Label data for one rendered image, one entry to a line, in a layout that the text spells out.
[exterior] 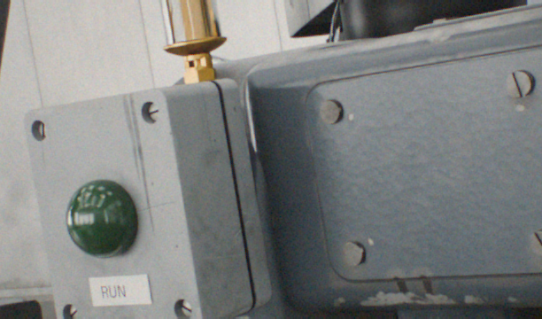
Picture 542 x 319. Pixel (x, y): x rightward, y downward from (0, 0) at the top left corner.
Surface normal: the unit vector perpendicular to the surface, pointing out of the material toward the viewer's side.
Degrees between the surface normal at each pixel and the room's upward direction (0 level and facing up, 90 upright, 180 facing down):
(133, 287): 90
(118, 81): 90
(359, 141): 90
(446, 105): 90
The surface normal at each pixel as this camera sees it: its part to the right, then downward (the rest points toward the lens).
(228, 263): 0.80, -0.10
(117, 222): 0.32, 0.09
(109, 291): -0.57, 0.14
